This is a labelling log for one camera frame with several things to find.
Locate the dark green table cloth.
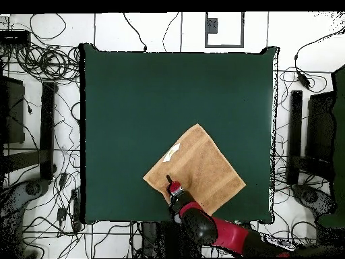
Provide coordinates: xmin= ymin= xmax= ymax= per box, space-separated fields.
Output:
xmin=79 ymin=42 xmax=280 ymax=225

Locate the dark green draped cloth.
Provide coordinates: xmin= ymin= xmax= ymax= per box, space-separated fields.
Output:
xmin=317 ymin=64 xmax=345 ymax=229

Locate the large black box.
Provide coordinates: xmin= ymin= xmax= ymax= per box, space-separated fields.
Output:
xmin=0 ymin=76 xmax=26 ymax=144
xmin=307 ymin=91 xmax=336 ymax=163

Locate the thin black cable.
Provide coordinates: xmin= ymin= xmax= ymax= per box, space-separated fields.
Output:
xmin=162 ymin=12 xmax=179 ymax=53

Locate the black cable coil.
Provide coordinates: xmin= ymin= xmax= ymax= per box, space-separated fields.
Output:
xmin=15 ymin=44 xmax=82 ymax=82

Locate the thick black cable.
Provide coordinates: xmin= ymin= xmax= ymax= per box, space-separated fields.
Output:
xmin=123 ymin=12 xmax=148 ymax=52

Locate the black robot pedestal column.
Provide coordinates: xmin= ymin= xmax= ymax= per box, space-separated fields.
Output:
xmin=141 ymin=222 xmax=184 ymax=258

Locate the tan terry towel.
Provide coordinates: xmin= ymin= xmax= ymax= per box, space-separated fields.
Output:
xmin=142 ymin=123 xmax=247 ymax=217

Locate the black power adapter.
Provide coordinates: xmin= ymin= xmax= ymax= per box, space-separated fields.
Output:
xmin=296 ymin=70 xmax=311 ymax=89

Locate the long black bar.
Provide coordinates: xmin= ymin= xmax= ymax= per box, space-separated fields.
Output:
xmin=289 ymin=90 xmax=303 ymax=163
xmin=39 ymin=81 xmax=58 ymax=181

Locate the flat black device box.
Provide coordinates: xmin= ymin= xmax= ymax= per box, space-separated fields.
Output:
xmin=0 ymin=30 xmax=31 ymax=45

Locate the dark stand base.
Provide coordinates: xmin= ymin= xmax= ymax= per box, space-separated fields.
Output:
xmin=0 ymin=177 xmax=50 ymax=217
xmin=292 ymin=184 xmax=336 ymax=217

